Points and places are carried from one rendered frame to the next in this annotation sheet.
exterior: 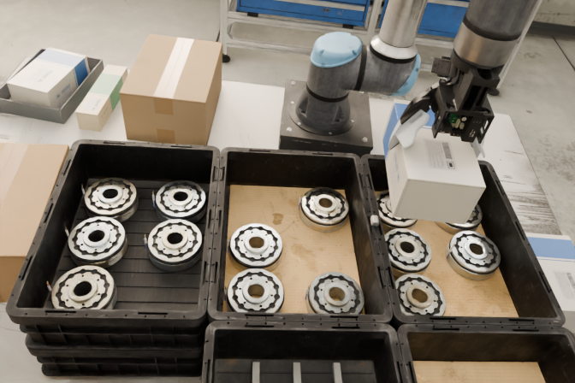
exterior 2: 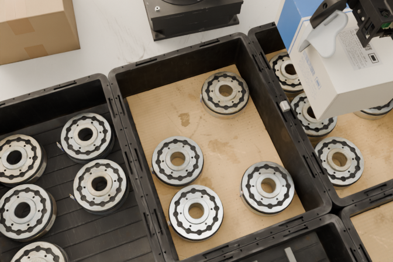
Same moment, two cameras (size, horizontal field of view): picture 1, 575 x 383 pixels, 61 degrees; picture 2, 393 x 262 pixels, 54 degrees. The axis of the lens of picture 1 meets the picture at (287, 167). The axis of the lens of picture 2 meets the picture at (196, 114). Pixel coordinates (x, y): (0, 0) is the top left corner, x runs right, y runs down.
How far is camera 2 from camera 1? 34 cm
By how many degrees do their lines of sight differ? 22
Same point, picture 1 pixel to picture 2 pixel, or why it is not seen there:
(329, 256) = (245, 141)
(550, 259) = not seen: outside the picture
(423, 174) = (351, 82)
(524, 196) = not seen: hidden behind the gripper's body
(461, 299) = (371, 142)
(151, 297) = (100, 246)
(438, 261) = not seen: hidden behind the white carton
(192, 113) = (54, 23)
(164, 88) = (13, 6)
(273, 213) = (178, 114)
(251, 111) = not seen: outside the picture
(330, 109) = not seen: outside the picture
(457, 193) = (385, 88)
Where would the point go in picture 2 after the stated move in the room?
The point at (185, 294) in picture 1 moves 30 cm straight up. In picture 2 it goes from (130, 231) to (97, 193)
